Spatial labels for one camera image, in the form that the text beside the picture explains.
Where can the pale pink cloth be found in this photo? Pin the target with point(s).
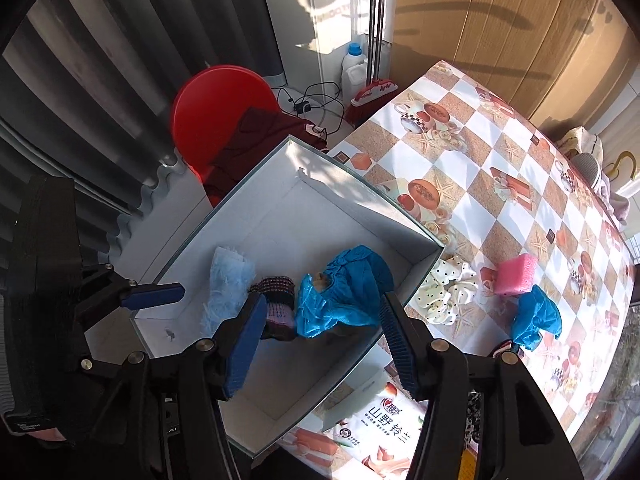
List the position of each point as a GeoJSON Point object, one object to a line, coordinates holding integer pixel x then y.
{"type": "Point", "coordinates": [615, 200]}

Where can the light blue fluffy cloth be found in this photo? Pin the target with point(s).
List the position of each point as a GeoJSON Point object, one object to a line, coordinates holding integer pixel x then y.
{"type": "Point", "coordinates": [225, 290]}

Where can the yellow red small box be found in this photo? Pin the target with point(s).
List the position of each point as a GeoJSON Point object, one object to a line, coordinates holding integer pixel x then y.
{"type": "Point", "coordinates": [476, 465]}

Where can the dark purple knitted sock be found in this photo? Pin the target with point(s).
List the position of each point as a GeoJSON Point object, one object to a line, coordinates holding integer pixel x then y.
{"type": "Point", "coordinates": [277, 305]}

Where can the brown cardboard sheet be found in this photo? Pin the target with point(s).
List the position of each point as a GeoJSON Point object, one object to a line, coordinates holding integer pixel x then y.
{"type": "Point", "coordinates": [500, 25]}

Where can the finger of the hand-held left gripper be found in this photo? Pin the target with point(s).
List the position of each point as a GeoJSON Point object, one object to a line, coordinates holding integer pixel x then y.
{"type": "Point", "coordinates": [92, 366]}
{"type": "Point", "coordinates": [150, 296]}

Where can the blue plastic shoe cover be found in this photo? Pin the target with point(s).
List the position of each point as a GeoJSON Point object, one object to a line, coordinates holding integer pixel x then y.
{"type": "Point", "coordinates": [350, 290]}
{"type": "Point", "coordinates": [537, 315]}

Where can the white cardboard box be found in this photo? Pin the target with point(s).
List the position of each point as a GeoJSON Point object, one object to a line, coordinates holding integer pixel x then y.
{"type": "Point", "coordinates": [300, 220]}

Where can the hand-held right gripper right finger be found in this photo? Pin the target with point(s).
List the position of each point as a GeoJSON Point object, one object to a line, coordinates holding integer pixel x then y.
{"type": "Point", "coordinates": [400, 350]}

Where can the white bottle blue cap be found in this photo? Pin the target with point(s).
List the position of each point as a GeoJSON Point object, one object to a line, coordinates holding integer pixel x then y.
{"type": "Point", "coordinates": [354, 72]}

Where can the dark red garment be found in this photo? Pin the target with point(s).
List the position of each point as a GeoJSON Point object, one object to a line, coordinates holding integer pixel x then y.
{"type": "Point", "coordinates": [260, 145]}

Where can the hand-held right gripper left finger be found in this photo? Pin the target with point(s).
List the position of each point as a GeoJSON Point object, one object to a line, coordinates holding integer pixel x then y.
{"type": "Point", "coordinates": [245, 350]}

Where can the floral tissue pack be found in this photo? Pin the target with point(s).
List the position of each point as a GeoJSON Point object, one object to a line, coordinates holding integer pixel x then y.
{"type": "Point", "coordinates": [370, 425]}

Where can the grey curtain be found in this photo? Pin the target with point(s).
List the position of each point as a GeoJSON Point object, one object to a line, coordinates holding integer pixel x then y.
{"type": "Point", "coordinates": [100, 85]}

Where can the red broom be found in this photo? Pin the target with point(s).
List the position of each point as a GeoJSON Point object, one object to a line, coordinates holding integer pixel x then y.
{"type": "Point", "coordinates": [372, 95]}

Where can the checkered printed tablecloth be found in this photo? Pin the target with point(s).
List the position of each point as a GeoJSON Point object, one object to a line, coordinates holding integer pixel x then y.
{"type": "Point", "coordinates": [500, 210]}

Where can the grey slipper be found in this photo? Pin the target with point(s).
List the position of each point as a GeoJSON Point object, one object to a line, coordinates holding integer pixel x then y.
{"type": "Point", "coordinates": [587, 170]}

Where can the person's left hand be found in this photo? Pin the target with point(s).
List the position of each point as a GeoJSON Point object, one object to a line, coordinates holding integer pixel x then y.
{"type": "Point", "coordinates": [47, 435]}

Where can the pink sponge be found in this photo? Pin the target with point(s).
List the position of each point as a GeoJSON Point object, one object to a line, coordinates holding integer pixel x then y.
{"type": "Point", "coordinates": [515, 275]}

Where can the black charger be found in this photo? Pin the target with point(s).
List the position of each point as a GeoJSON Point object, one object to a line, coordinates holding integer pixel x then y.
{"type": "Point", "coordinates": [302, 108]}

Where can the red hooked metal pole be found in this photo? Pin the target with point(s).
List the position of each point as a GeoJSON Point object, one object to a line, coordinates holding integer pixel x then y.
{"type": "Point", "coordinates": [372, 20]}

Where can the red plastic chair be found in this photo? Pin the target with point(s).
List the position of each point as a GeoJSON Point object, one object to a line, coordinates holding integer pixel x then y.
{"type": "Point", "coordinates": [210, 110]}

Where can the black white spotted cloth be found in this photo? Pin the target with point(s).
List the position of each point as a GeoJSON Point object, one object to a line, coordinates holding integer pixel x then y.
{"type": "Point", "coordinates": [474, 415]}

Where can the white polka-dot scrunchie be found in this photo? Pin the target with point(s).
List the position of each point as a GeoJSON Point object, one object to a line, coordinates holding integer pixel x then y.
{"type": "Point", "coordinates": [447, 290]}

